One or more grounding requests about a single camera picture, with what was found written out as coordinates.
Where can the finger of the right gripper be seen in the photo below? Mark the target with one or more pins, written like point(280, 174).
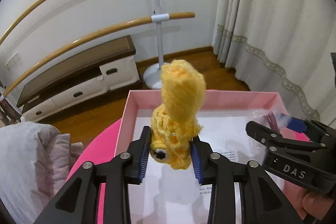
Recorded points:
point(268, 138)
point(308, 129)

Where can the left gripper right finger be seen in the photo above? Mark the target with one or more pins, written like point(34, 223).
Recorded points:
point(200, 152)

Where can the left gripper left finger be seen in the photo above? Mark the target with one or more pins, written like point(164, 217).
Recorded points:
point(139, 150)

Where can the clear plastic pouch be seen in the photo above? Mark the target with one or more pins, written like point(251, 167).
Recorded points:
point(271, 118)

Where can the yellow crochet fish toy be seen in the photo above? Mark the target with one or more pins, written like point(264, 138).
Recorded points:
point(173, 122)

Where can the person's right hand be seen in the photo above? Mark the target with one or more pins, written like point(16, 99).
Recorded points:
point(314, 204)

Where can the pink round table cover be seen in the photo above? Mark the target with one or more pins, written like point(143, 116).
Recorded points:
point(101, 149)

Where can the pink cardboard box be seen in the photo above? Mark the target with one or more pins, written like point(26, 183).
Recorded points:
point(174, 196)

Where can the white barre stand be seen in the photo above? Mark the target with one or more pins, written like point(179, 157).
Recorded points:
point(152, 75)

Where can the white brown tv cabinet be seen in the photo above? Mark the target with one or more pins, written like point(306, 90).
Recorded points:
point(90, 73)

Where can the white curtain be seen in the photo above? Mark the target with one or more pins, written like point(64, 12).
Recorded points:
point(282, 46)

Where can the clothes hanging on bar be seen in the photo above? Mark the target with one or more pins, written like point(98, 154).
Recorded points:
point(9, 115)

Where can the lower wooden ballet bar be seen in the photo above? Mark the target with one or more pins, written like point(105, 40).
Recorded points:
point(95, 35)

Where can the white wall switch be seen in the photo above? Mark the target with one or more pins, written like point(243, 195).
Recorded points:
point(13, 60)

